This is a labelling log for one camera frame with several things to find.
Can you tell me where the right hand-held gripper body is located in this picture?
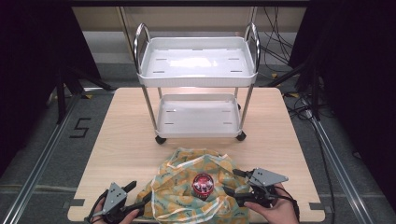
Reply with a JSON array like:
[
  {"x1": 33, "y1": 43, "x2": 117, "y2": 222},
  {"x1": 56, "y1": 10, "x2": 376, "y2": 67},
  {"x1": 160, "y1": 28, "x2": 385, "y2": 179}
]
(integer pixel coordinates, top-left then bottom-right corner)
[{"x1": 238, "y1": 167, "x2": 290, "y2": 209}]

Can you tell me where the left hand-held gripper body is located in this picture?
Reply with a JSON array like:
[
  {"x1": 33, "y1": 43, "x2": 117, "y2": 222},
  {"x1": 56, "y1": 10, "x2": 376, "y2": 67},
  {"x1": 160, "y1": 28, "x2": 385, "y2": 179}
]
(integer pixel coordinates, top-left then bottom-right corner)
[{"x1": 98, "y1": 182, "x2": 134, "y2": 224}]

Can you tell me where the small red round can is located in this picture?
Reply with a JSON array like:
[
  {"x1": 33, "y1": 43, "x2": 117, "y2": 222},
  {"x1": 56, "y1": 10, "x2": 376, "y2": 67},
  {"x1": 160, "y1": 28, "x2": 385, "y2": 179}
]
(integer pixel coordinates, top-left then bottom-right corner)
[{"x1": 191, "y1": 173, "x2": 216, "y2": 199}]

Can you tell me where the yellow green patterned cloth bag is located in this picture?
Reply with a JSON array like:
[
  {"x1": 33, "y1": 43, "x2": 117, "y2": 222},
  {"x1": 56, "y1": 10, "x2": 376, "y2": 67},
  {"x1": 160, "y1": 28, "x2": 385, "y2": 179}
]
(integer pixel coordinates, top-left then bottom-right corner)
[{"x1": 135, "y1": 147, "x2": 250, "y2": 224}]

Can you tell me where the white two-tier trolley cart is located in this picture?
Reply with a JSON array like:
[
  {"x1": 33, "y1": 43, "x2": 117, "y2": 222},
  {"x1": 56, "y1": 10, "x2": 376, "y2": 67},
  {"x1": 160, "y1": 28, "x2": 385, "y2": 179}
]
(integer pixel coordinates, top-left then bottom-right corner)
[{"x1": 133, "y1": 21, "x2": 262, "y2": 146}]

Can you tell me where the person's left hand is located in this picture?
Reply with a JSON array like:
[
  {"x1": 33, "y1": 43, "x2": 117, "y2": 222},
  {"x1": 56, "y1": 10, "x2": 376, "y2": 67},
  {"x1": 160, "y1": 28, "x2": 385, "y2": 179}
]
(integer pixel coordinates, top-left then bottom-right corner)
[{"x1": 91, "y1": 199, "x2": 141, "y2": 224}]

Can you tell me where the person's right hand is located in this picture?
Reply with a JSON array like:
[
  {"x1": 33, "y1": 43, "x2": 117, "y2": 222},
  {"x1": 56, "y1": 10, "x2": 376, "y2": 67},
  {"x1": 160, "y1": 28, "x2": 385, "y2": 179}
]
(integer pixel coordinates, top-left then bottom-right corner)
[{"x1": 244, "y1": 182, "x2": 301, "y2": 224}]

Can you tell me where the black metal stand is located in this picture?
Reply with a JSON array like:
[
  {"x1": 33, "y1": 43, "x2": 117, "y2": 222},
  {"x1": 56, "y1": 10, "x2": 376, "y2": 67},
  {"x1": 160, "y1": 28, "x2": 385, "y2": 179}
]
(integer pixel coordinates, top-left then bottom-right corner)
[
  {"x1": 264, "y1": 57, "x2": 322, "y2": 121},
  {"x1": 55, "y1": 65, "x2": 114, "y2": 125}
]

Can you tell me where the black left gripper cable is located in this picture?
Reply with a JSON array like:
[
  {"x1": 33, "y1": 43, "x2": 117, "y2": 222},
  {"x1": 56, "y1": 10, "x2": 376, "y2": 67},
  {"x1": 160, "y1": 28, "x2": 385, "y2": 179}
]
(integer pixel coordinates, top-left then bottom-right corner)
[{"x1": 83, "y1": 189, "x2": 108, "y2": 224}]

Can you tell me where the metal floor rail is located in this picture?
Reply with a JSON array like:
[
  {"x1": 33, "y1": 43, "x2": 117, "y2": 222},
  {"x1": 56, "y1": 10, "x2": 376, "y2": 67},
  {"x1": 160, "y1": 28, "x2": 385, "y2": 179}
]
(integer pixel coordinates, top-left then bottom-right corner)
[
  {"x1": 306, "y1": 115, "x2": 376, "y2": 224},
  {"x1": 0, "y1": 92, "x2": 82, "y2": 224}
]

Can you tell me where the bundle of black floor cables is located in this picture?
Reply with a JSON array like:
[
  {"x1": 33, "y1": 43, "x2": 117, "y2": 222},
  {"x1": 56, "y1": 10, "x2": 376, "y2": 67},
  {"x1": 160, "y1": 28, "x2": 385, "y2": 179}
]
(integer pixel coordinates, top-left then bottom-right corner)
[{"x1": 257, "y1": 6, "x2": 312, "y2": 68}]

